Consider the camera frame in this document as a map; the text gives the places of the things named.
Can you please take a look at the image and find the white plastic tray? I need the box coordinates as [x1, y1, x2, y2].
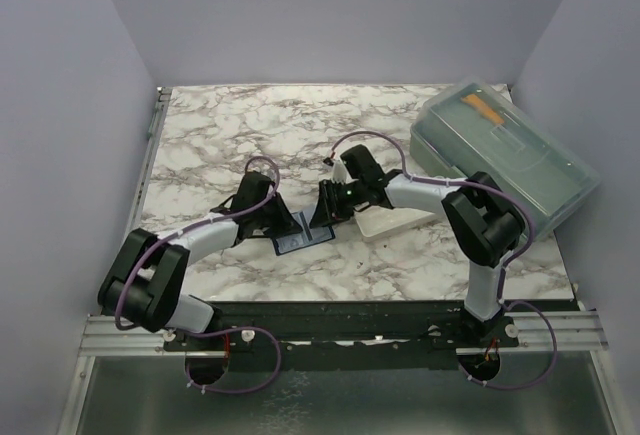
[355, 206, 439, 242]

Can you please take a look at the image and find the grey lidded storage box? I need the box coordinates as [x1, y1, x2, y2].
[410, 78, 600, 239]

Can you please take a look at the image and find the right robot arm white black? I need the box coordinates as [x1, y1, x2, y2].
[309, 145, 526, 347]

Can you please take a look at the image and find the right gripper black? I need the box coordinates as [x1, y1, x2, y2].
[309, 180, 366, 230]

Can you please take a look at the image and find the blue leather card holder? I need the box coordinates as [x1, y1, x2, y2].
[273, 207, 335, 256]

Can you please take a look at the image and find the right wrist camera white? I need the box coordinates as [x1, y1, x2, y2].
[331, 159, 350, 184]

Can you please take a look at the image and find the aluminium extrusion rail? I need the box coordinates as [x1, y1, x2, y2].
[79, 311, 609, 357]

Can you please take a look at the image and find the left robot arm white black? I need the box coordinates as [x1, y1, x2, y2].
[97, 171, 302, 350]

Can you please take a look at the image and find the black mounting rail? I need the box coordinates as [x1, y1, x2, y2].
[164, 301, 518, 371]

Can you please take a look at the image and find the orange item inside box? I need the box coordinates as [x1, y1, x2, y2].
[461, 93, 505, 125]

